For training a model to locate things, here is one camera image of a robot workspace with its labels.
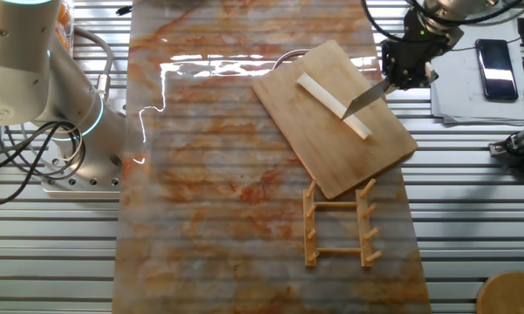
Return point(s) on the clear plastic fruit carton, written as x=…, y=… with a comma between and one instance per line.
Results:
x=69, y=26

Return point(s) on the round wooden disc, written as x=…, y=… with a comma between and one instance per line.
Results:
x=505, y=294

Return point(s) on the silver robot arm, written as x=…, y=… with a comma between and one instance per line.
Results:
x=17, y=65

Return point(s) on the orange fruit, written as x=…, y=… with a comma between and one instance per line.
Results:
x=66, y=41
x=64, y=15

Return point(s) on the wooden peg rack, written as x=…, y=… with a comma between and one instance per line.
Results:
x=365, y=235

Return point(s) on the black smartphone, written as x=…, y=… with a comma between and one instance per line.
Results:
x=497, y=70

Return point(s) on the wooden cutting board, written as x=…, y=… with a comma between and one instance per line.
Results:
x=331, y=157

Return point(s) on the silver depth camera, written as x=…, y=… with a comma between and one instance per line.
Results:
x=516, y=141

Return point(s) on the white scallion stalk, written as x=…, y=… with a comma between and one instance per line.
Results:
x=318, y=89

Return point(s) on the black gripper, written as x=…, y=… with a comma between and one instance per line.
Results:
x=416, y=43

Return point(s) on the orange marble pattern mat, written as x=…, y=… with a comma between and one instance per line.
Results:
x=209, y=174

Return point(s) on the steel kitchen knife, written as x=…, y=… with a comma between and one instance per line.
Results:
x=366, y=98

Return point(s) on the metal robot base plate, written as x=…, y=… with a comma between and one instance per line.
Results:
x=87, y=183

